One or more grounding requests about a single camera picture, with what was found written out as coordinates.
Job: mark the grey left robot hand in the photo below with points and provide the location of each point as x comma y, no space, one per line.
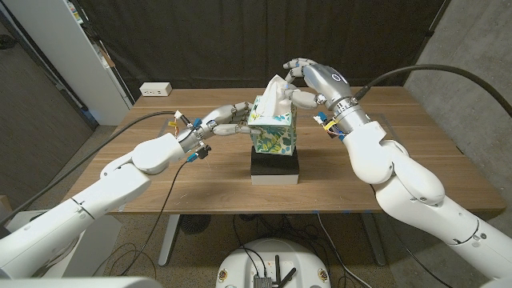
220,120

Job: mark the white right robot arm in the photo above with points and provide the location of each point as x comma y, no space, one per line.
412,192

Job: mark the white table leg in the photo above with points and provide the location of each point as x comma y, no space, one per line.
168,244

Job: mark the teal floral tissue box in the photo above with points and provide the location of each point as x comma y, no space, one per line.
274,140

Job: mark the white power strip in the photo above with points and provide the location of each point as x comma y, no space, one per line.
156,89

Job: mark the white cabinet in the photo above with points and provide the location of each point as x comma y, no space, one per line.
60,48

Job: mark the blue left wrist connector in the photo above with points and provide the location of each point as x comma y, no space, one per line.
191,157

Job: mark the white robot torso base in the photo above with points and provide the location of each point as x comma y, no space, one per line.
240,264

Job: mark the cardboard box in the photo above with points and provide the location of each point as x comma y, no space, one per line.
3,204

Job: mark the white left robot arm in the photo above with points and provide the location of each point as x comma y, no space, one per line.
80,208

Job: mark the grey table leg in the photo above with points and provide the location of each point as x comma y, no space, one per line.
376,244

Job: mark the black backdrop curtain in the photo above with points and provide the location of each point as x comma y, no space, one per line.
200,40

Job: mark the blue wrist connector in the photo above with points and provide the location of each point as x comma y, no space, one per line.
341,137
191,157

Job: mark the black electronics box with antennas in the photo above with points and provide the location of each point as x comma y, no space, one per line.
262,282

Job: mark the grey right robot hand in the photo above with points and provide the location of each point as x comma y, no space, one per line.
328,86

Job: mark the black and white foam block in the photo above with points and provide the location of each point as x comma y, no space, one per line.
275,170

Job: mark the white tissue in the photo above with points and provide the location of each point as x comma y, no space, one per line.
276,100

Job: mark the round black floor fan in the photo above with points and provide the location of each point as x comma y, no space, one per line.
194,224

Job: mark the small black left wrist camera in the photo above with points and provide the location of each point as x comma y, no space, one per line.
204,151

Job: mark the blue right wrist connector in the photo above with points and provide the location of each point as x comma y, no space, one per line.
341,137

